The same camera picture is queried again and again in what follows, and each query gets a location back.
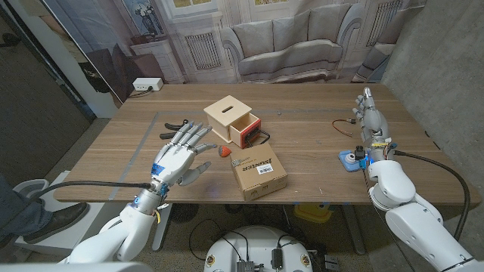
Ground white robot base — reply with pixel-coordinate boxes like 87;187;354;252
203;225;314;272

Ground black module on base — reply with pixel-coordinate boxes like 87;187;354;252
271;247;284;270

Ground person in jeans dark shoe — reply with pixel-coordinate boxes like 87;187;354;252
0;173;92;250

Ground yellow object under table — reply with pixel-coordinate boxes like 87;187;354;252
293;203;334;224

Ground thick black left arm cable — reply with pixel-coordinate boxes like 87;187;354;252
22;180;156;205

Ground wooden box with slot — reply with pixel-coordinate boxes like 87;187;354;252
203;94;253;144

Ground grey table leg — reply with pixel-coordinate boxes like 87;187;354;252
342;204;367;256

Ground wooden drawer red front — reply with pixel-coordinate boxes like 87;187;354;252
229;113;271;149

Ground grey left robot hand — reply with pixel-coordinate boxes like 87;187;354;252
150;120;219;190

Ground red wire black connector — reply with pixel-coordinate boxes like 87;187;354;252
331;118;358;138

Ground white power strip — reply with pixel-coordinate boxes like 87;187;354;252
132;77;164;92

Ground printed living room backdrop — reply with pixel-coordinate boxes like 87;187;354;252
41;0;428;104

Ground black power strip cable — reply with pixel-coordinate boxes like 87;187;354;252
127;87;154;99

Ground black floor cable loop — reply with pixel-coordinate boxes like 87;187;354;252
188;218;250;262

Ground black pliers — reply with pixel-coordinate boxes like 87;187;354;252
159;119;190;141

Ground white robot torso edge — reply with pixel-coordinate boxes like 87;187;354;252
0;261;154;272

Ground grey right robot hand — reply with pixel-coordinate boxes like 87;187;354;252
352;86;392;147

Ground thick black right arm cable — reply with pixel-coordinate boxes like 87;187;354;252
392;149;472;241

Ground grey box on floor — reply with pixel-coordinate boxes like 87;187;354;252
324;255;340;272

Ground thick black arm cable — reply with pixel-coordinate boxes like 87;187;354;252
392;149;472;241
22;180;156;205

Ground blue toy camera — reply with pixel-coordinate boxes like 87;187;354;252
338;150;363;173

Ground brown cardboard package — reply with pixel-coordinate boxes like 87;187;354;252
229;142;288;202

